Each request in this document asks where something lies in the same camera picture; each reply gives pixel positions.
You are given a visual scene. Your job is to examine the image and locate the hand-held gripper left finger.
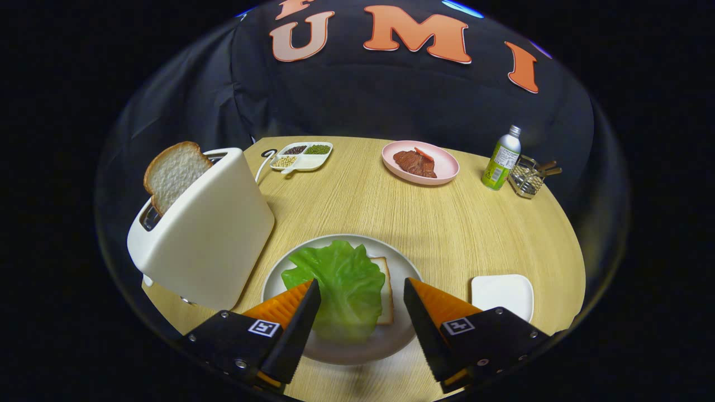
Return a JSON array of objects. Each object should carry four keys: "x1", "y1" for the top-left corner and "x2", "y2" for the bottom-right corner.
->
[{"x1": 178, "y1": 279, "x2": 322, "y2": 391}]

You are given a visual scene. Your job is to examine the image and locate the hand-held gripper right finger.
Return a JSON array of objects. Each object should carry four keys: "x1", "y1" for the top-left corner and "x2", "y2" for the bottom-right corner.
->
[{"x1": 403, "y1": 277, "x2": 554, "y2": 394}]

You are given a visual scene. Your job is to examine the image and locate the green lettuce leaf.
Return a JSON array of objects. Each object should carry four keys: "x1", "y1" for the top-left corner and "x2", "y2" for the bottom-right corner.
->
[{"x1": 281, "y1": 240, "x2": 387, "y2": 344}]

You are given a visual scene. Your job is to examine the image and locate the white bread slice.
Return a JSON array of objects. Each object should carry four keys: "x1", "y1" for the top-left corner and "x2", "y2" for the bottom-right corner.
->
[
  {"x1": 369, "y1": 256, "x2": 394, "y2": 326},
  {"x1": 144, "y1": 141, "x2": 213, "y2": 217}
]

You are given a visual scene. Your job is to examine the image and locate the white round plate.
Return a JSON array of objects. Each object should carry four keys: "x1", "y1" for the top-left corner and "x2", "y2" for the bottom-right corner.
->
[{"x1": 261, "y1": 234, "x2": 423, "y2": 366}]

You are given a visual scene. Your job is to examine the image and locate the white square plate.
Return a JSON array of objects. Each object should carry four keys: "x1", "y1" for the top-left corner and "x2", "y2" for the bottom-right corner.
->
[{"x1": 471, "y1": 274, "x2": 535, "y2": 323}]

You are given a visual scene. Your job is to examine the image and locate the white toaster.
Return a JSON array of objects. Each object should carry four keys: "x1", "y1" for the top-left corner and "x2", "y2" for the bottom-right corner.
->
[{"x1": 127, "y1": 147, "x2": 276, "y2": 312}]

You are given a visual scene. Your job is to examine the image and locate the pink plate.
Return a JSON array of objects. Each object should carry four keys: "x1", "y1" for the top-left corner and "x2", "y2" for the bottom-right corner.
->
[{"x1": 382, "y1": 140, "x2": 460, "y2": 186}]

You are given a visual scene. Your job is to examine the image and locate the brown meat slice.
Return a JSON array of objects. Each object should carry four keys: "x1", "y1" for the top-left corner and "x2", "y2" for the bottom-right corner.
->
[{"x1": 393, "y1": 149, "x2": 438, "y2": 179}]

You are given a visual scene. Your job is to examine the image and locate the white divided dish with beans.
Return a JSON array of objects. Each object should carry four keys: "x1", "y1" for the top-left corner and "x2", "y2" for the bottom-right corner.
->
[{"x1": 270, "y1": 141, "x2": 334, "y2": 175}]

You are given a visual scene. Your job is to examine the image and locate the silver bottle with green label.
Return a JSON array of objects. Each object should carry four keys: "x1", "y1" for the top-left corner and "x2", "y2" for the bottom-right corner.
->
[{"x1": 482, "y1": 125, "x2": 522, "y2": 192}]

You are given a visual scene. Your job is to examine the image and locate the white toaster cable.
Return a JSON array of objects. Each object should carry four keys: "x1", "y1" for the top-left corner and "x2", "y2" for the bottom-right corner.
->
[{"x1": 256, "y1": 149, "x2": 278, "y2": 184}]

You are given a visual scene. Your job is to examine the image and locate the wire cutlery basket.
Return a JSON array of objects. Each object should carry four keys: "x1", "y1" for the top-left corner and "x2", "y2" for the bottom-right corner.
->
[{"x1": 508, "y1": 155, "x2": 545, "y2": 199}]

